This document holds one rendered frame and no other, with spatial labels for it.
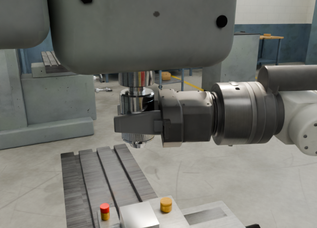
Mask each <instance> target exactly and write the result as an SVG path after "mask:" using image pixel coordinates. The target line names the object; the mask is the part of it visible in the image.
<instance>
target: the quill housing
mask: <svg viewBox="0 0 317 228"><path fill-rule="evenodd" d="M47 2H48V10H49V18H50V32H51V39H52V46H53V50H54V53H55V57H56V58H57V60H58V61H59V62H60V64H61V65H62V66H63V67H65V68H66V69H67V70H69V71H71V72H73V73H76V74H82V75H95V74H108V73H128V72H142V71H156V70H170V69H184V68H198V67H211V66H214V65H218V64H219V63H221V62H222V61H224V60H225V59H226V58H227V57H228V55H229V53H230V52H231V49H232V45H233V40H234V24H235V13H236V2H237V0H47Z"/></svg>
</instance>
